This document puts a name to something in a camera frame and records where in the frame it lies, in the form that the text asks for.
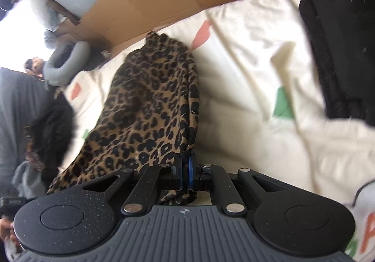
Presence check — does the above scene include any black folded clothes stack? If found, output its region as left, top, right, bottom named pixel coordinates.
left=299, top=0, right=374, bottom=126

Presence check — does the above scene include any black garment pile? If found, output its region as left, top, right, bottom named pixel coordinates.
left=25, top=93, right=74, bottom=185

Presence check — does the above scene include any white patterned bed sheet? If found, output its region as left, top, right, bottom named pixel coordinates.
left=60, top=0, right=374, bottom=261

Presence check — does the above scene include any dark grey pillow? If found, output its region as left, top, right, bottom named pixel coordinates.
left=1, top=67, right=55, bottom=186

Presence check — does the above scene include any leopard print skirt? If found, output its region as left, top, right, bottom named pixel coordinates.
left=48, top=32, right=200, bottom=193

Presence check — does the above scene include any small plush doll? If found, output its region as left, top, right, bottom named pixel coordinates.
left=24, top=56, right=46, bottom=78

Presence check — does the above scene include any grey neck pillow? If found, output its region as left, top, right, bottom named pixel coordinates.
left=43, top=41, right=91, bottom=87

